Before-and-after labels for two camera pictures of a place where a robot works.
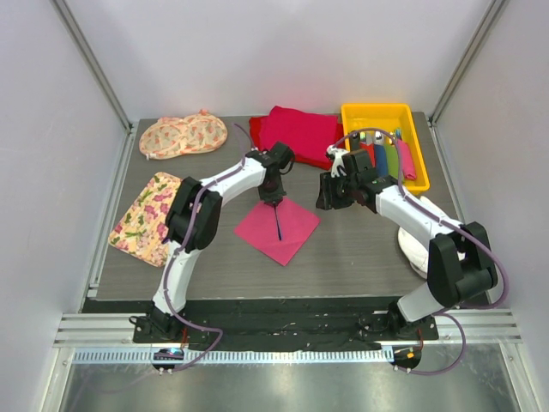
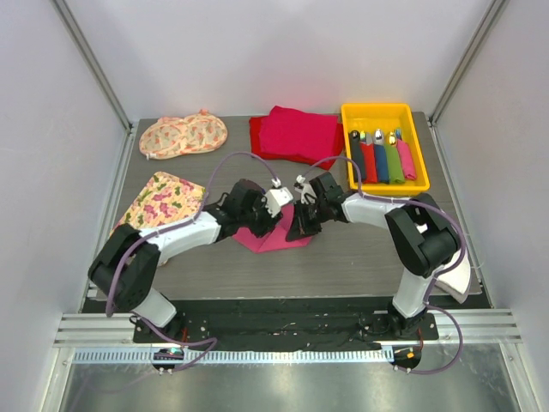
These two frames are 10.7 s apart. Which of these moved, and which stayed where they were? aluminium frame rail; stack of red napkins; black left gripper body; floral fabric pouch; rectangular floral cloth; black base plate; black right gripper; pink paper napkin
Moved: black right gripper; black left gripper body; pink paper napkin
Stayed: aluminium frame rail; black base plate; stack of red napkins; floral fabric pouch; rectangular floral cloth
